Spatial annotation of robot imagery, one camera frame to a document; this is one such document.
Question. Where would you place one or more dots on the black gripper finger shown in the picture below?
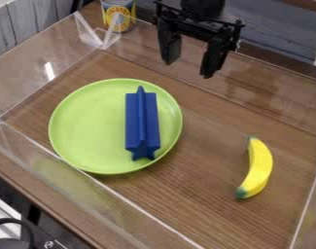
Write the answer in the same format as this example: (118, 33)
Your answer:
(169, 41)
(215, 52)

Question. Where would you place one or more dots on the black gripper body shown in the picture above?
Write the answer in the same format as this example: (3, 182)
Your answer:
(201, 18)

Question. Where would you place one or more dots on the yellow toy banana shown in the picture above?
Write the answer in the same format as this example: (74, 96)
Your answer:
(260, 159)

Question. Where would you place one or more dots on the green round plate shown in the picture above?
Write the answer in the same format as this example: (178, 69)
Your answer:
(86, 127)

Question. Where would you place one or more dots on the yellow blue tin can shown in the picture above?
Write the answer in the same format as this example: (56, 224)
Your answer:
(119, 14)

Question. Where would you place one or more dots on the blue star-shaped block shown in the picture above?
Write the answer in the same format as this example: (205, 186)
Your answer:
(140, 124)

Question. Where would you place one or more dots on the clear acrylic tray walls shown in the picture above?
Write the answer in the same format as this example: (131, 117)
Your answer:
(177, 204)

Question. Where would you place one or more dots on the black chair armrest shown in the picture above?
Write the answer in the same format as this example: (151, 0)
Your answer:
(12, 240)

